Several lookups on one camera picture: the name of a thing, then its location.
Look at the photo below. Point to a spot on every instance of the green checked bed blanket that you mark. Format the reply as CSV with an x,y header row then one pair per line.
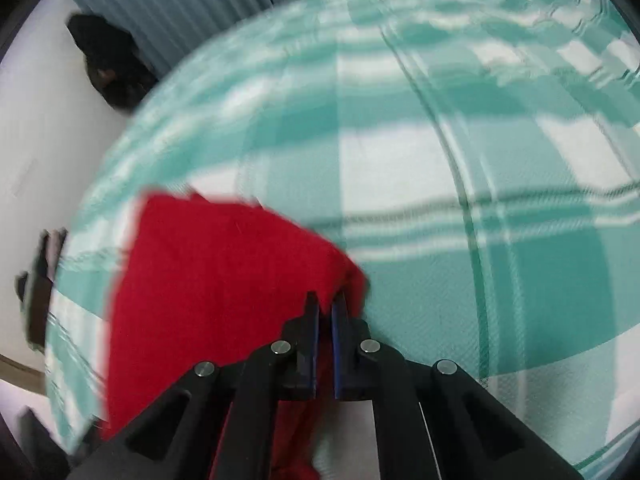
x,y
425,160

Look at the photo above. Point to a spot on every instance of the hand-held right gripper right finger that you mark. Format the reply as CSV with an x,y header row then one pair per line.
x,y
336,347

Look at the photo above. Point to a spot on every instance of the blue-grey curtain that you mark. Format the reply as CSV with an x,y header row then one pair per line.
x,y
200,5

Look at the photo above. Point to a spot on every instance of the black hanging clothes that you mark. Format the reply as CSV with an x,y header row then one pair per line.
x,y
112,67

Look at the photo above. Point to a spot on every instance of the red sweater with pink rabbit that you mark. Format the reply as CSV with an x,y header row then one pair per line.
x,y
220,280

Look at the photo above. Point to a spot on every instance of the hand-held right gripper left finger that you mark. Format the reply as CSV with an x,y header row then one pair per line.
x,y
314,347

